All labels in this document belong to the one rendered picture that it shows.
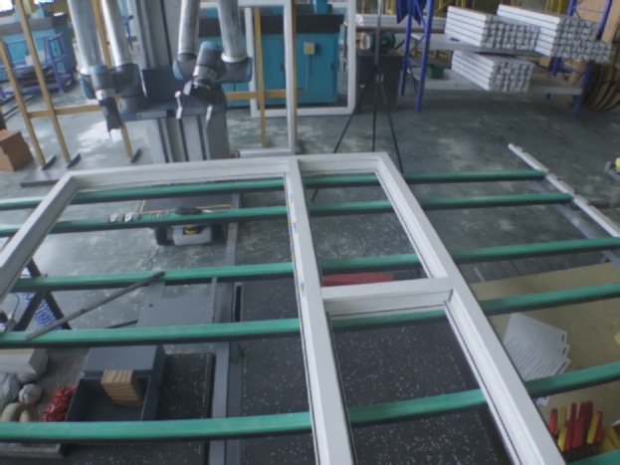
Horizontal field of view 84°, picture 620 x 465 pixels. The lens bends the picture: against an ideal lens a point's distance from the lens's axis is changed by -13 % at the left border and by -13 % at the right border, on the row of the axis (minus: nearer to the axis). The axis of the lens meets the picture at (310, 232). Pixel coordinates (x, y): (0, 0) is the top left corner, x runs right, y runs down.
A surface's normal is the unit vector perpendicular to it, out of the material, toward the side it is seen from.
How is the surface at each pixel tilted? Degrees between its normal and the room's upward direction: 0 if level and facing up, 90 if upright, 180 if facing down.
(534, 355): 0
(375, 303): 90
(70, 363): 0
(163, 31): 90
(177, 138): 90
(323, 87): 90
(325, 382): 0
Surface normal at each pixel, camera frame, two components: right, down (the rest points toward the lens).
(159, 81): 0.15, 0.59
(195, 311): 0.00, -0.81
